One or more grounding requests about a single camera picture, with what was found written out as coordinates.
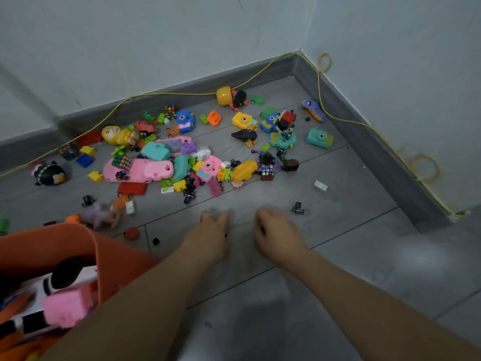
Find person's right hand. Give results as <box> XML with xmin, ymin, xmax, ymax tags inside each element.
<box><xmin>255</xmin><ymin>208</ymin><xmax>309</xmax><ymax>266</ymax></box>

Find person's left hand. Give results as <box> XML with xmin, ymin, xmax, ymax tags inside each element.
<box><xmin>183</xmin><ymin>211</ymin><xmax>230</xmax><ymax>262</ymax></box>

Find person's left forearm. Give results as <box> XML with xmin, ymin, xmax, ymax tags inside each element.
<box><xmin>38</xmin><ymin>244</ymin><xmax>228</xmax><ymax>361</ymax></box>

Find person's right forearm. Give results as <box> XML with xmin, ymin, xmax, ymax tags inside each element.
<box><xmin>280</xmin><ymin>249</ymin><xmax>481</xmax><ymax>361</ymax></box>

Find black and purple robot toy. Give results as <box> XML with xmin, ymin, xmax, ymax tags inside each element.
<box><xmin>251</xmin><ymin>150</ymin><xmax>281</xmax><ymax>173</ymax></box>

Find pink and purple game toy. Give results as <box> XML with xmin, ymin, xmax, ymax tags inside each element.
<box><xmin>154</xmin><ymin>135</ymin><xmax>198</xmax><ymax>157</ymax></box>

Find black bird toy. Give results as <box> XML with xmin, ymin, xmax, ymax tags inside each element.
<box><xmin>231</xmin><ymin>129</ymin><xmax>259</xmax><ymax>148</ymax></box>

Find flat red building block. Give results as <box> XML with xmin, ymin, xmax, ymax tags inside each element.
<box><xmin>117</xmin><ymin>181</ymin><xmax>149</xmax><ymax>197</ymax></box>

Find black and yellow robot toy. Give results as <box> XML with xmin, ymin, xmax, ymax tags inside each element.
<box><xmin>273</xmin><ymin>113</ymin><xmax>294</xmax><ymax>142</ymax></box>

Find purple unicorn figure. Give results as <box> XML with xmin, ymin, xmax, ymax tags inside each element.
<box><xmin>79</xmin><ymin>201</ymin><xmax>123</xmax><ymax>230</ymax></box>

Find purple and orange toy car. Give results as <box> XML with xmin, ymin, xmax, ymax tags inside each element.
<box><xmin>301</xmin><ymin>99</ymin><xmax>326</xmax><ymax>123</ymax></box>

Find black and pink figure toy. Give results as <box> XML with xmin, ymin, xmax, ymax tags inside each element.
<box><xmin>230</xmin><ymin>89</ymin><xmax>250</xmax><ymax>112</ymax></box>

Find yellow egg capsule toy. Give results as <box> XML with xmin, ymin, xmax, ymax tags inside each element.
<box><xmin>216</xmin><ymin>86</ymin><xmax>233</xmax><ymax>107</ymax></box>

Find grey baseboard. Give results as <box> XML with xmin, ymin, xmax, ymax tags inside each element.
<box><xmin>0</xmin><ymin>52</ymin><xmax>456</xmax><ymax>233</ymax></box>

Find yellow doll figure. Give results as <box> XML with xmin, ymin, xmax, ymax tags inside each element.
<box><xmin>101</xmin><ymin>126</ymin><xmax>133</xmax><ymax>146</ymax></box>

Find orange plastic basket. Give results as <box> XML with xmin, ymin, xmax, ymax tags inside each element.
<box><xmin>0</xmin><ymin>223</ymin><xmax>159</xmax><ymax>361</ymax></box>

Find long red building block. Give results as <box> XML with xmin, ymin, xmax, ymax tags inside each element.
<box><xmin>75</xmin><ymin>131</ymin><xmax>104</xmax><ymax>148</ymax></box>

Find pink toy block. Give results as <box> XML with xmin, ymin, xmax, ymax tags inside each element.
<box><xmin>42</xmin><ymin>284</ymin><xmax>99</xmax><ymax>330</ymax></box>

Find black penguin plush toy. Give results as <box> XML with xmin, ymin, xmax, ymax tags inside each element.
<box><xmin>30</xmin><ymin>161</ymin><xmax>68</xmax><ymax>187</ymax></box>

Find white and black toy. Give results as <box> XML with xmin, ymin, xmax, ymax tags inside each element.
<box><xmin>0</xmin><ymin>255</ymin><xmax>99</xmax><ymax>337</ymax></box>

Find teal toy camera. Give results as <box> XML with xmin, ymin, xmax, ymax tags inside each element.
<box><xmin>141</xmin><ymin>141</ymin><xmax>172</xmax><ymax>162</ymax></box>
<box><xmin>269</xmin><ymin>131</ymin><xmax>297</xmax><ymax>149</ymax></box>
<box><xmin>172</xmin><ymin>153</ymin><xmax>191</xmax><ymax>182</ymax></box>
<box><xmin>305</xmin><ymin>128</ymin><xmax>334</xmax><ymax>150</ymax></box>

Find large pink toy camera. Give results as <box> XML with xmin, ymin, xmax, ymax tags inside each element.
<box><xmin>102</xmin><ymin>157</ymin><xmax>175</xmax><ymax>184</ymax></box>

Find blue toy camera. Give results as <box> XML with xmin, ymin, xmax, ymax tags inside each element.
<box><xmin>260</xmin><ymin>113</ymin><xmax>281</xmax><ymax>134</ymax></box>
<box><xmin>176</xmin><ymin>109</ymin><xmax>196</xmax><ymax>134</ymax></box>

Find yellow cable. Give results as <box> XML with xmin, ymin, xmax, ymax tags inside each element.
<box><xmin>0</xmin><ymin>52</ymin><xmax>470</xmax><ymax>219</ymax></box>

